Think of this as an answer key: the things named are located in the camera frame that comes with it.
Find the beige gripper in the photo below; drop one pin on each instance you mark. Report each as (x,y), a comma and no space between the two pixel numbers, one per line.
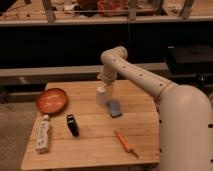
(109,90)

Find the white ceramic cup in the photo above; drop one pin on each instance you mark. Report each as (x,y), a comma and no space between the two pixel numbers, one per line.
(101,96)

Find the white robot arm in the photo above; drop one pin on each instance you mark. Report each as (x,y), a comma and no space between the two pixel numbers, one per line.
(185,114)

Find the blue sponge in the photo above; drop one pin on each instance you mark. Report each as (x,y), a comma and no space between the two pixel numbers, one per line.
(114,108)

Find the wooden table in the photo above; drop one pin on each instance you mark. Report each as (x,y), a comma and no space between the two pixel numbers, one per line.
(97,144)

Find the orange bowl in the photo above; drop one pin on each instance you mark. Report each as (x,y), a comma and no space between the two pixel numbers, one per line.
(51,101)

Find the black box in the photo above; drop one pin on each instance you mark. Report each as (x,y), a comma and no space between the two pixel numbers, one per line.
(190,59)

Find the orange object on shelf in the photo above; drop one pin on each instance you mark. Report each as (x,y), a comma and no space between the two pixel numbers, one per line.
(112,7)

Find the white plastic bottle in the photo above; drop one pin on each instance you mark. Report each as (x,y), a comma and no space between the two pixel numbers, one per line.
(42,143)

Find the orange handled tool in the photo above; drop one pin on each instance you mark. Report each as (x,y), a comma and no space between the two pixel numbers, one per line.
(127,147)

